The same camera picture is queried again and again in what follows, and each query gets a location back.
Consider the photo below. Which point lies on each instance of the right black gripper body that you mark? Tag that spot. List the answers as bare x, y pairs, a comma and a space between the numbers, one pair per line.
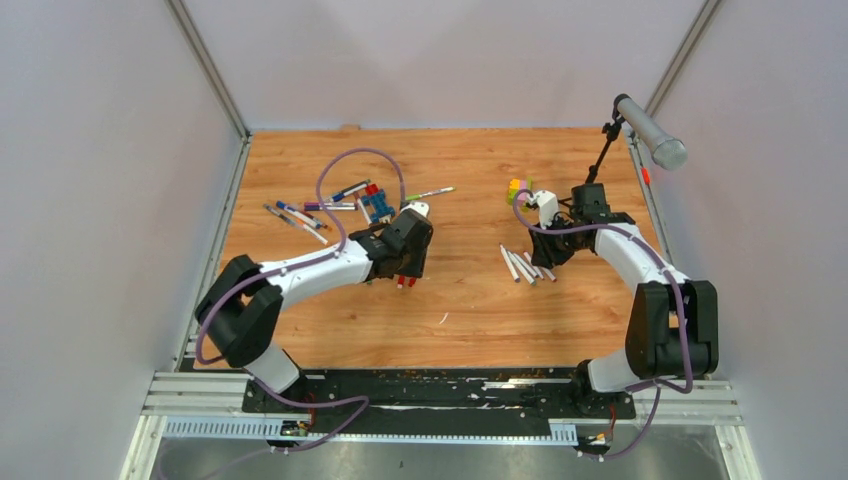
557, 248

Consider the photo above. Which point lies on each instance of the black capped pen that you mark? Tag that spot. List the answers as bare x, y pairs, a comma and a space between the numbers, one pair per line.
533, 268

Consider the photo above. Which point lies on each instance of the red capped short pen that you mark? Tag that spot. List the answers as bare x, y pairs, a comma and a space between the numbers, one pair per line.
549, 274

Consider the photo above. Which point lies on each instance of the white pen body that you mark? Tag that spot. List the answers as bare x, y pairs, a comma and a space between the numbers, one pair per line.
509, 263

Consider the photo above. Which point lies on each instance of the green capped white pen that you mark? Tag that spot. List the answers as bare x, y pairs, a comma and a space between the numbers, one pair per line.
419, 196

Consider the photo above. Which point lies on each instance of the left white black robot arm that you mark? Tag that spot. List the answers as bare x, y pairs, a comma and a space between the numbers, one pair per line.
239, 312

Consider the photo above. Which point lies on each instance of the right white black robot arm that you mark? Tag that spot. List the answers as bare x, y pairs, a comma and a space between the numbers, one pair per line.
672, 330

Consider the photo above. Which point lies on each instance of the white pen by blocks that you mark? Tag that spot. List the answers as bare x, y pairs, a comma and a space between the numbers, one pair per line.
362, 208

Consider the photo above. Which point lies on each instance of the blue capped pen upper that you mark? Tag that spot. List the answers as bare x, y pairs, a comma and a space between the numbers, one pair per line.
348, 191

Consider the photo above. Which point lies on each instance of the blue capped pen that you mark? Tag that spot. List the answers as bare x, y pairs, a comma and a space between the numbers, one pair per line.
348, 191
310, 220

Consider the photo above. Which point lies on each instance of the orange capped pen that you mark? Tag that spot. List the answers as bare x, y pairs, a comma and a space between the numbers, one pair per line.
314, 233

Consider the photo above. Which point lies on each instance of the blue capped pen left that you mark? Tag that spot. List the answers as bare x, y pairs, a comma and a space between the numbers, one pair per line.
310, 220

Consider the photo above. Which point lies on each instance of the grey pen far left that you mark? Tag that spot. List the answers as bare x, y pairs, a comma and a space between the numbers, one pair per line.
282, 216

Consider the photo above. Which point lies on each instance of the colourful block stack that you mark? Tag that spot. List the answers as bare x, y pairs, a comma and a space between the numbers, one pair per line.
518, 191

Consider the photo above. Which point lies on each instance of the black microphone stand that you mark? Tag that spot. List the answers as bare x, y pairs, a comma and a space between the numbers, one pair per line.
611, 130

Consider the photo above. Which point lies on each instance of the silver microphone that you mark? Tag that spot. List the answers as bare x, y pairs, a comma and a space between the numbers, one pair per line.
666, 151

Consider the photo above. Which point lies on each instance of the blue red block toy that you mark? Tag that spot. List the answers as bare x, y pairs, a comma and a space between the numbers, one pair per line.
377, 205

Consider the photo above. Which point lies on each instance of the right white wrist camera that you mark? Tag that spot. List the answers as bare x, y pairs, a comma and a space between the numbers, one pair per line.
547, 205

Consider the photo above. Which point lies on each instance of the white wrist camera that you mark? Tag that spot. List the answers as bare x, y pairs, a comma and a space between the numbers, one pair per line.
547, 205
415, 212

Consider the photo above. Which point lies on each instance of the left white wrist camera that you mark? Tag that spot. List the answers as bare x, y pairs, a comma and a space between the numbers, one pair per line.
415, 212

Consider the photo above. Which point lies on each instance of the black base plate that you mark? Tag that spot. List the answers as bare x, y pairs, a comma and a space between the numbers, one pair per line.
448, 402

